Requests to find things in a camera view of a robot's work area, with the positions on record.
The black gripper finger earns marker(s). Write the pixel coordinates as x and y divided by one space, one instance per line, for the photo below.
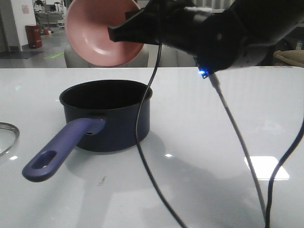
141 26

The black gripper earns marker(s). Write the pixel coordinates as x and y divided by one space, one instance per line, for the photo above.
240 36

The pink bowl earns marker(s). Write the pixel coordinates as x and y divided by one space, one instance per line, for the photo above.
86 27

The glass lid blue knob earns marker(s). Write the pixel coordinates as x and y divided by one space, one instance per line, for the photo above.
9 135

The beige chair left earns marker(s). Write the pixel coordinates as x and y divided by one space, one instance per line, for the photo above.
73 60

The beige chair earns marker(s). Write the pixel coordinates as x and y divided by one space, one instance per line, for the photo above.
73 60
171 57

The beige chair right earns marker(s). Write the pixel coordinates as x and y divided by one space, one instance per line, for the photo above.
171 57

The beige cushion seat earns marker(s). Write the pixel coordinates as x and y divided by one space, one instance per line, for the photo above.
291 57

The dark blue saucepan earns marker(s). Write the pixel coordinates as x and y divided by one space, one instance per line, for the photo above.
101 116

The red bin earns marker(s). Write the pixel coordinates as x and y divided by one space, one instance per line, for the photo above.
33 36

